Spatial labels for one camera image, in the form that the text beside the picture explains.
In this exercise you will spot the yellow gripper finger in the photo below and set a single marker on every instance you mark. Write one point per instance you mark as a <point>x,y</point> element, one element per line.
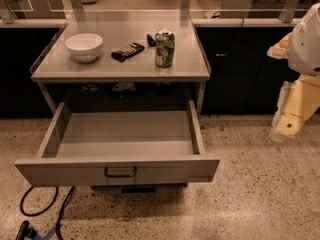
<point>297,102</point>
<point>280,49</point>

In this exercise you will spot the green soda can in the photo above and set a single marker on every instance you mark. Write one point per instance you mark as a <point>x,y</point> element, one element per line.
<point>165,47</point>

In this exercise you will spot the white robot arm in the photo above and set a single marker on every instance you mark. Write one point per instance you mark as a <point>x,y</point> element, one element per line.
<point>304,45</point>

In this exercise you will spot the grey open top drawer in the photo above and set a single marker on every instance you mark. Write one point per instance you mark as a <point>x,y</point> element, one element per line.
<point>165,146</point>

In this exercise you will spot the blue snack bag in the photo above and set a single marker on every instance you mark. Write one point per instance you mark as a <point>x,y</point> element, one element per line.
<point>150,40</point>

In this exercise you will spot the grey metal cabinet table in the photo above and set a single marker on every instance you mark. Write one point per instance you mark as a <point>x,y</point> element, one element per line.
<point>107,61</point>

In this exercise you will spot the dark chocolate bar wrapper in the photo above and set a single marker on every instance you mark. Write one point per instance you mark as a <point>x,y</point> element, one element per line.
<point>127,52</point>

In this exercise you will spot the white ceramic bowl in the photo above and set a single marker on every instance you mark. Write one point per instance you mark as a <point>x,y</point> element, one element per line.
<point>85,47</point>

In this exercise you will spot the black plug on floor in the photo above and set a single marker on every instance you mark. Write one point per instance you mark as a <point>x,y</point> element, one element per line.
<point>25,231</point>

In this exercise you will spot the black drawer handle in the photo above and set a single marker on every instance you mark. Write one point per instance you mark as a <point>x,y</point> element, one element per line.
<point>120,172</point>

